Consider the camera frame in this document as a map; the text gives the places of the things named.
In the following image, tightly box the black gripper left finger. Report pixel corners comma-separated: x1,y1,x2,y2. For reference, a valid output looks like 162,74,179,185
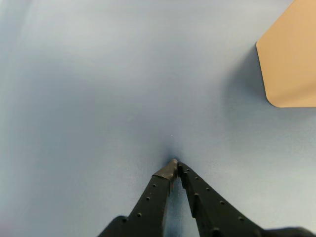
97,158,179,237

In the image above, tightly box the tan square open box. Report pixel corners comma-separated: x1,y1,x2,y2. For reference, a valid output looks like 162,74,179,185
256,0,316,108

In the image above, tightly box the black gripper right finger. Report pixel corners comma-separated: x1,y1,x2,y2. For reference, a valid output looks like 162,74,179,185
177,162,263,237

